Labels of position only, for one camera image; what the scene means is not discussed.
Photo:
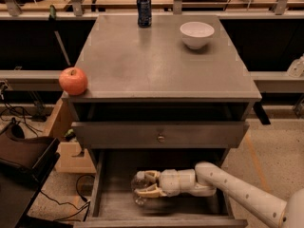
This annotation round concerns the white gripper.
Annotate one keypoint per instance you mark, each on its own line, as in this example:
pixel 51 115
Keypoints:
pixel 170 181

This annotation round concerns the clear plastic water bottle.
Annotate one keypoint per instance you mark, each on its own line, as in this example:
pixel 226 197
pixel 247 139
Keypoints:
pixel 140 181

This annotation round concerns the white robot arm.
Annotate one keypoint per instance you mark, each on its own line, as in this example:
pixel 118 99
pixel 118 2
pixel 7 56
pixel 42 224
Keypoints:
pixel 205 178

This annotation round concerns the open grey middle drawer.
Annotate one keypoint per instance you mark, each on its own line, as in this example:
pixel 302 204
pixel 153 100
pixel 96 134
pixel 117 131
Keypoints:
pixel 112 201

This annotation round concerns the upper grey drawer with knob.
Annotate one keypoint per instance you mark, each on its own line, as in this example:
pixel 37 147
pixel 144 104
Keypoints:
pixel 159 135

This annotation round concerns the grey wooden drawer cabinet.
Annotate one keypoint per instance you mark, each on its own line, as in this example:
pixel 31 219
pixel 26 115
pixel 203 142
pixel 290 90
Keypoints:
pixel 149 75

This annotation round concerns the light wooden box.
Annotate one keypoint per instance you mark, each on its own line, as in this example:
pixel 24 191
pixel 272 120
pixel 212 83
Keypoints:
pixel 73 159

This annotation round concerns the red apple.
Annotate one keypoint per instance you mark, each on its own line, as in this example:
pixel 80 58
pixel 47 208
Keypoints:
pixel 73 81

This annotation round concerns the dark brown chair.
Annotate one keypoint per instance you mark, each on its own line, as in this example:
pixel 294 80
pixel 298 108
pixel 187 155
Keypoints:
pixel 24 167

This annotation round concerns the white ceramic bowl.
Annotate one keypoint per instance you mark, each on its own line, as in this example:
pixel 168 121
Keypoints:
pixel 196 35

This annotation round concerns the dark blue soda can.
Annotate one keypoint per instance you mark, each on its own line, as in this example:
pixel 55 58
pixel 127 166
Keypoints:
pixel 144 13

